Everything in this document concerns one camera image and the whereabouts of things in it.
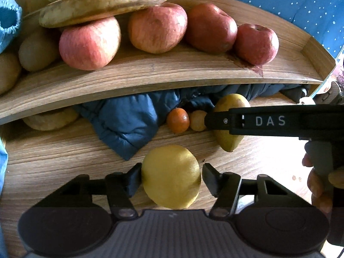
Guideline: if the dark blue puffy jacket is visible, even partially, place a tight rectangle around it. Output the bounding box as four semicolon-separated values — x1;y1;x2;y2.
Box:
72;83;310;161

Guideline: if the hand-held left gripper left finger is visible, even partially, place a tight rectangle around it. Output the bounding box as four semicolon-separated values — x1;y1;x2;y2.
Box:
58;163;142;219

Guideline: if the small tan round fruit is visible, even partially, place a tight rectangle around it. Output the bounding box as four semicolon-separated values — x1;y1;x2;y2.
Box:
189;110;207;132

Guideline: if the wooden shelf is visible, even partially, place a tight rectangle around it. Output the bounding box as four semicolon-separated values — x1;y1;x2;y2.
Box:
0;0;338;126

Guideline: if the blue dotted curtain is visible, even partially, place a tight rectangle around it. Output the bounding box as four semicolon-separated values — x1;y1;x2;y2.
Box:
230;0;344;60

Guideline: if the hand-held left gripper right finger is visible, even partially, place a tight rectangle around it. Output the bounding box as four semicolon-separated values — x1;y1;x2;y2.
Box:
202;163;290;219

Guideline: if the yellow mango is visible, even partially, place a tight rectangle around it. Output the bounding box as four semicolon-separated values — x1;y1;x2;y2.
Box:
213;94;252;152

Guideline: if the round yellow citrus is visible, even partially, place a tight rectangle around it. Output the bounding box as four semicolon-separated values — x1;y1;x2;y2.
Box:
141;145;202;210

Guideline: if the person's right hand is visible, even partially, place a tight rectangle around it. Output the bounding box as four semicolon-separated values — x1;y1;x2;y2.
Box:
302;153;334;213

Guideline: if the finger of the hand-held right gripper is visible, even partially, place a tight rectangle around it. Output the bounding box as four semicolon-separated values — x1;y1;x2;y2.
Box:
204;108;241;135

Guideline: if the tan potato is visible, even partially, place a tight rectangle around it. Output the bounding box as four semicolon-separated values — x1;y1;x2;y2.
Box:
23;107;79;131

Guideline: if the brown kiwi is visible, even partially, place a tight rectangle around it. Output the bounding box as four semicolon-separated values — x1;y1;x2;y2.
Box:
0;52;22;95
18;28;61;72

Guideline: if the pale red striped apple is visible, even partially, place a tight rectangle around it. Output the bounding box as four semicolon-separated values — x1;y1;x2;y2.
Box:
59;16;121;71
128;2;188;54

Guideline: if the orange tangerine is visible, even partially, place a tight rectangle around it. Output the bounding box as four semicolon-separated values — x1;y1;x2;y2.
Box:
166;108;190;134

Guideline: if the light blue garment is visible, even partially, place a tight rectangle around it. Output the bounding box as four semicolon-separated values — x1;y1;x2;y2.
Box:
0;0;23;55

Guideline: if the dark red apple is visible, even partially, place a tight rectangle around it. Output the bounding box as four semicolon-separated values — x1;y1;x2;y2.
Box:
184;3;238;54
233;23;280;66

